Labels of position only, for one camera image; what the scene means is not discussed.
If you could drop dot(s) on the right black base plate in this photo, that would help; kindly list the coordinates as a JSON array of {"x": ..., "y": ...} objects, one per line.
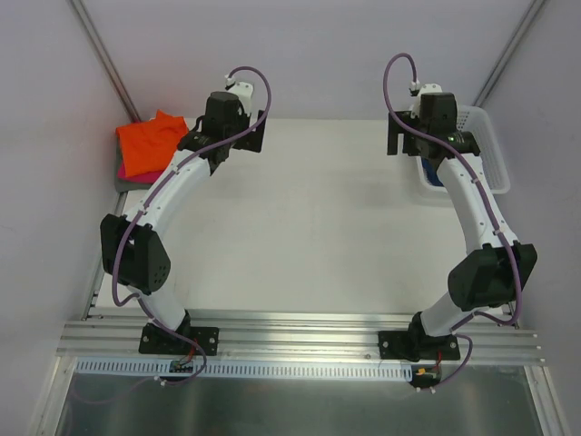
[{"x": 402, "y": 346}]

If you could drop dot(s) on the white plastic basket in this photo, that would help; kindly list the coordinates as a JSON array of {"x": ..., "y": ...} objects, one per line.
[{"x": 476, "y": 121}]

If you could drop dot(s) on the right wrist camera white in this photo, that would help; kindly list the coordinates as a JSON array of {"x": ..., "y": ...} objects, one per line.
[{"x": 417, "y": 89}]

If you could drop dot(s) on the blue t-shirt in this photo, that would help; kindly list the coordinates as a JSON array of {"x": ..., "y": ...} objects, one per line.
[{"x": 431, "y": 173}]

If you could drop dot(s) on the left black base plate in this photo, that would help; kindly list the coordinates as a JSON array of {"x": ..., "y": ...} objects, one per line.
[{"x": 154, "y": 340}]

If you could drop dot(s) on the aluminium mounting rail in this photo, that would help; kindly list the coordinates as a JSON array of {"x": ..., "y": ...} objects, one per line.
[{"x": 295, "y": 337}]

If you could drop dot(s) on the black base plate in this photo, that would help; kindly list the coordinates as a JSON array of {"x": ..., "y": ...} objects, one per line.
[
  {"x": 402, "y": 346},
  {"x": 154, "y": 340}
]

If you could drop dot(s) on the grey folded t-shirt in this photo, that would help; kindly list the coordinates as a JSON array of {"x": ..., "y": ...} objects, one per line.
[{"x": 121, "y": 185}]

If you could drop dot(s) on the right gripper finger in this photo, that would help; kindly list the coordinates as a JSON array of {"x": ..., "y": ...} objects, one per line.
[
  {"x": 401, "y": 117},
  {"x": 397, "y": 138}
]

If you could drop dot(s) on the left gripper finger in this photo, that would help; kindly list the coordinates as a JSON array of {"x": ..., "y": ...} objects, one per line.
[
  {"x": 252, "y": 142},
  {"x": 262, "y": 116}
]

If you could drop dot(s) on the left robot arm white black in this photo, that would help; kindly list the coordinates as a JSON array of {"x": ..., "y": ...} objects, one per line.
[{"x": 132, "y": 244}]

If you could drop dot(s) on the orange folded t-shirt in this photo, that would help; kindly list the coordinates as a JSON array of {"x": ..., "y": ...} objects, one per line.
[{"x": 148, "y": 147}]

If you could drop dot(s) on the white slotted cable duct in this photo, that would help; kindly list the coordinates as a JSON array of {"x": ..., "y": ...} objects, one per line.
[{"x": 366, "y": 371}]

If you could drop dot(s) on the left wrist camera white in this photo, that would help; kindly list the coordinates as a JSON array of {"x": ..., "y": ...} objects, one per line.
[{"x": 243, "y": 90}]

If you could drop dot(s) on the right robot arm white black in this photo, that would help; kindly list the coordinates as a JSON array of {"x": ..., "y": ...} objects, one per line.
[{"x": 490, "y": 281}]

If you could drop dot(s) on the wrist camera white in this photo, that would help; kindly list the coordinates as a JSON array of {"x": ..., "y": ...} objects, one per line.
[
  {"x": 243, "y": 90},
  {"x": 417, "y": 89}
]

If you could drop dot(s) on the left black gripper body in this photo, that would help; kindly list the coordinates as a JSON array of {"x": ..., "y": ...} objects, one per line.
[{"x": 253, "y": 134}]

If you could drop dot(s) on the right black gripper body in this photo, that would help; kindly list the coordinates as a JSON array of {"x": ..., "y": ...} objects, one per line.
[{"x": 396, "y": 133}]

